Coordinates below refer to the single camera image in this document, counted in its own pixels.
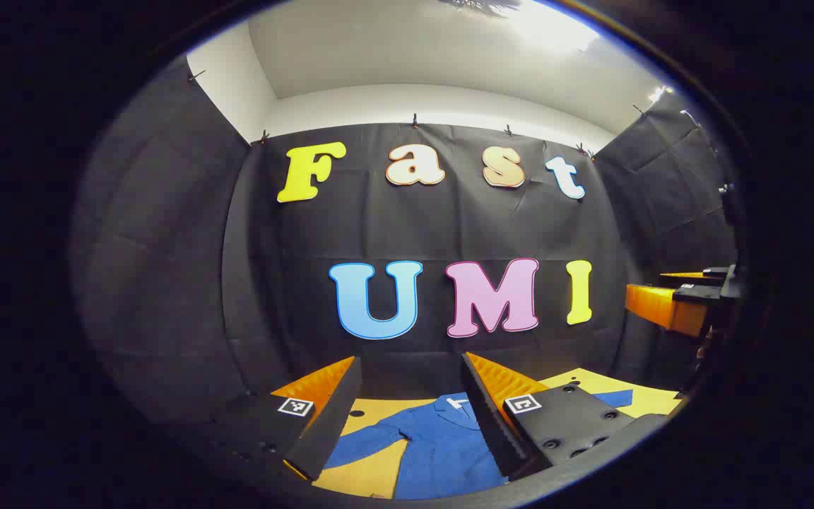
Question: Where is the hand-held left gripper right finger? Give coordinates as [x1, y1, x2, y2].
[459, 351, 668, 483]

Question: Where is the blue jacket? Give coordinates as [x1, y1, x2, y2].
[322, 389, 634, 501]

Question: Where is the black backdrop cloth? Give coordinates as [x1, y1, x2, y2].
[71, 57, 740, 425]

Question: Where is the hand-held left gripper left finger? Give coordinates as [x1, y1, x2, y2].
[195, 356, 363, 483]

